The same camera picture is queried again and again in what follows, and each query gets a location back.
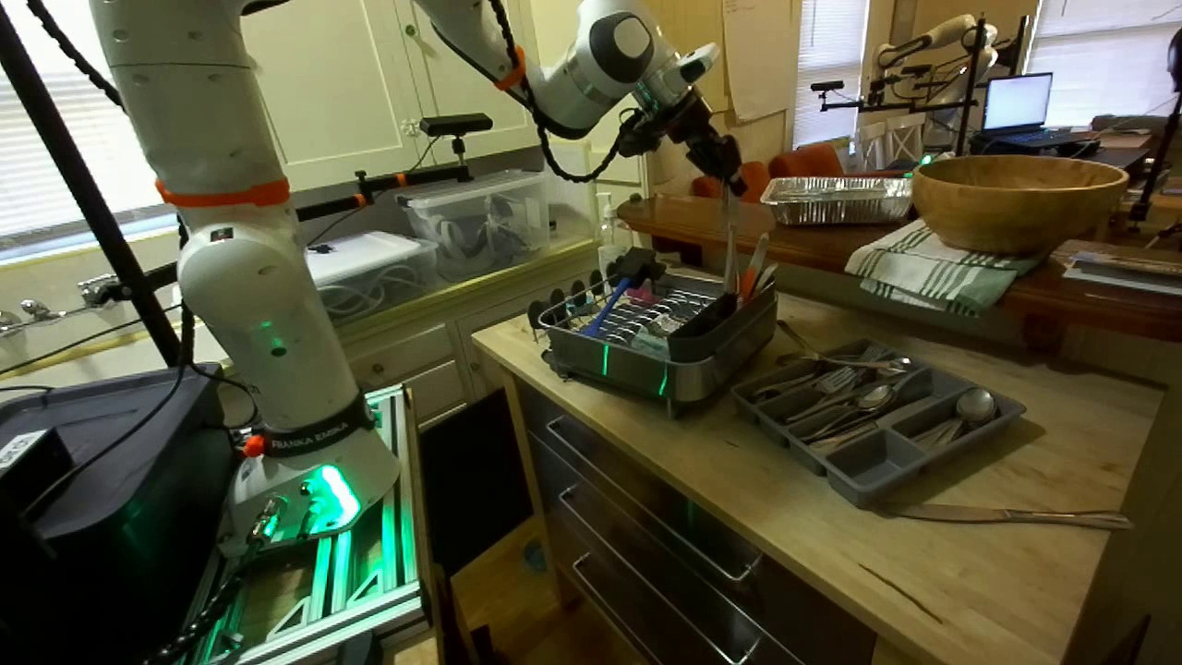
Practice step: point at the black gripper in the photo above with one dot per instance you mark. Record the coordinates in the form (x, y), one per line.
(694, 132)

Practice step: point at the orange plastic utensil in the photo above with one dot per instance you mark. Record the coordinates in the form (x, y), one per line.
(747, 282)

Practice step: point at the aluminium robot base platform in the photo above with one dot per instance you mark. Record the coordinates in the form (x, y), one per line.
(358, 579)

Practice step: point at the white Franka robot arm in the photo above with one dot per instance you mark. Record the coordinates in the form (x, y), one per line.
(245, 307)

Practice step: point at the silver metal knife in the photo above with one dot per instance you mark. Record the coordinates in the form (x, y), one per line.
(729, 240)

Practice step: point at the blue plastic spoon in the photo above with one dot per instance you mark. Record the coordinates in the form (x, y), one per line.
(606, 314)

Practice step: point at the gray dish rack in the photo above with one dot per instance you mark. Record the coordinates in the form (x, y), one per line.
(653, 351)

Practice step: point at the striped dish towel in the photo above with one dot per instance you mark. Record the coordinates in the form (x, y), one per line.
(937, 272)

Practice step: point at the silver metal spoon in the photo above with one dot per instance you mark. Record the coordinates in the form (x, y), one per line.
(965, 411)

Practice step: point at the long silver table knife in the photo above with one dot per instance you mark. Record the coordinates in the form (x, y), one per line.
(1010, 520)

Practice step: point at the aluminium foil tray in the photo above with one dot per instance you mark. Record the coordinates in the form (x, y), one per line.
(835, 200)

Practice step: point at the small black object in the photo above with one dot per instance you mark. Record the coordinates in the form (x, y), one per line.
(632, 266)

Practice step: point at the clear bottle white cap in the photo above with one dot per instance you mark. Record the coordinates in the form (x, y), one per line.
(612, 235)

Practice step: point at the purple patterned item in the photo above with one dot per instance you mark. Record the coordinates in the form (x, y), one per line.
(643, 297)

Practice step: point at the clear plastic storage bin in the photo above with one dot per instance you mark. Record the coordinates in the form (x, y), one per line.
(482, 223)

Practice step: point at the gray cutlery tray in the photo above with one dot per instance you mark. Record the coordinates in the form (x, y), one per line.
(882, 426)

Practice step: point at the wooden bowl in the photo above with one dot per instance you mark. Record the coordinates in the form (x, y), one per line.
(1021, 203)

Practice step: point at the open laptop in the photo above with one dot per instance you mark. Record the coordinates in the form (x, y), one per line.
(1019, 106)

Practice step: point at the white base cabinet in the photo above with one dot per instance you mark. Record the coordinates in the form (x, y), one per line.
(407, 355)

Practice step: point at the white lidded storage bin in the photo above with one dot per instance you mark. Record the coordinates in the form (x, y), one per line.
(372, 280)

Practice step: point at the dark drawer cabinet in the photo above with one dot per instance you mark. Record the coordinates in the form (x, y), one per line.
(668, 555)

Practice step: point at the black tripod pole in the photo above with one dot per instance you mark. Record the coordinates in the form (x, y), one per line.
(85, 197)

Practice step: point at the black computer box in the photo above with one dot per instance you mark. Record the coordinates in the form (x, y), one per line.
(113, 520)

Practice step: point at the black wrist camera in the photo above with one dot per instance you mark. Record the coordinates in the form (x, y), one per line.
(641, 133)

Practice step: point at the black stereo camera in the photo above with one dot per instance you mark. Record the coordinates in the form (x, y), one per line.
(457, 124)

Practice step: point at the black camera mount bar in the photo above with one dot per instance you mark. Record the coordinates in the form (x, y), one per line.
(392, 181)

